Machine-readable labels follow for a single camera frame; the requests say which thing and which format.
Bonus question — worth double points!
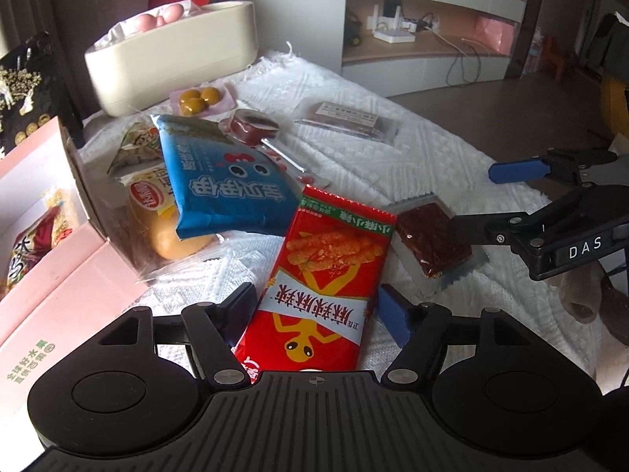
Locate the red jelly cup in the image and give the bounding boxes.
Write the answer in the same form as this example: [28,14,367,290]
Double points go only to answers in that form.
[227,108,282,147]

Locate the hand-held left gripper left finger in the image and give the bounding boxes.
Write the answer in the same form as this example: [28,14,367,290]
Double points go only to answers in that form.
[96,282,259,388]

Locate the pale green snack packet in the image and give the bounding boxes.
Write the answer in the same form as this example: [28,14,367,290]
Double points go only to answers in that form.
[107,123,165,180]

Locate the blue snack packet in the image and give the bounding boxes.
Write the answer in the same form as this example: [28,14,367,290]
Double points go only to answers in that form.
[153,114,308,239]

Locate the white tissue paper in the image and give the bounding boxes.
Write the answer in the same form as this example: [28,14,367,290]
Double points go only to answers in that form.
[95,5,202,51]

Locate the red stick candy packet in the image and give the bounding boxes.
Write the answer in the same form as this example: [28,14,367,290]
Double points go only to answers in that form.
[258,138,331,188]

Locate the dark hanging clothes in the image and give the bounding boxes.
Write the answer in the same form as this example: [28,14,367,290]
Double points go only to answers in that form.
[585,10,629,84]

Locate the long red spicy snack packet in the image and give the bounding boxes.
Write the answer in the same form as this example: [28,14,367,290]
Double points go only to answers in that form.
[233,184,398,372]

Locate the toy car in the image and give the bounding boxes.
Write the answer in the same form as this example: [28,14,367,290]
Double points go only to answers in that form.
[344,10,364,47]

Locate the white shelf cabinet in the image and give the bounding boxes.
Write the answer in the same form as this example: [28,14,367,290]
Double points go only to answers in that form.
[339,0,541,99]

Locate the clear dark snack packet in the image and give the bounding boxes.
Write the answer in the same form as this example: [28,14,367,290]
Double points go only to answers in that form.
[295,101,400,147]

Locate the bread packet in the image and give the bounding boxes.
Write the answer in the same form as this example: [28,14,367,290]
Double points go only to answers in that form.
[110,162,232,281]

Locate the black cable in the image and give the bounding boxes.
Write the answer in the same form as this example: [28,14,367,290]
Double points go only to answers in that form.
[445,49,485,87]

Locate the person's right hand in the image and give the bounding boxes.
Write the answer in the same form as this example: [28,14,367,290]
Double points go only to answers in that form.
[560,262,629,347]

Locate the cream oval container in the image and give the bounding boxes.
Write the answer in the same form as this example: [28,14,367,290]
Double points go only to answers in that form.
[83,1,259,119]

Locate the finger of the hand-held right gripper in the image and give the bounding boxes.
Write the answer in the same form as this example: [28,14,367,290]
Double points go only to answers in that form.
[449,186,599,249]
[489,149,617,188]

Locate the pink cardboard box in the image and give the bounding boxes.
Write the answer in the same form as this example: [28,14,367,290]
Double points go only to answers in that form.
[0,117,158,379]

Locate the small red stool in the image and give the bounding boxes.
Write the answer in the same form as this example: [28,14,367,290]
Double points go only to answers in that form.
[541,34,571,82]

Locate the white cable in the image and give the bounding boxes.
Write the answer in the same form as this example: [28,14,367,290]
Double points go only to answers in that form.
[431,28,492,60]

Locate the square red-brown snack packet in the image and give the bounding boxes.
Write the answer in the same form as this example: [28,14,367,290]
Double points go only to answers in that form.
[388,195,489,290]

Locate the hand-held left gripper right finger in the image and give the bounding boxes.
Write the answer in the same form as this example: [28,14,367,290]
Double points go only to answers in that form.
[377,282,537,388]

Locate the white router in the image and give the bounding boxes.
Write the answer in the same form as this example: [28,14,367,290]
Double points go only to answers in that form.
[366,2,428,45]

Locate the pink chestnut packet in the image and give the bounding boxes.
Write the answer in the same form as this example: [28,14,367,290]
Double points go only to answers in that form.
[169,85,237,118]

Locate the pink bag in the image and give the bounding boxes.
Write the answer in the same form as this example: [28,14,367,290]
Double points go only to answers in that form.
[474,14,517,54]

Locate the black snack bag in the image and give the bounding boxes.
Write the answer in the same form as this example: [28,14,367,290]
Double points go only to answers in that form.
[0,32,84,160]

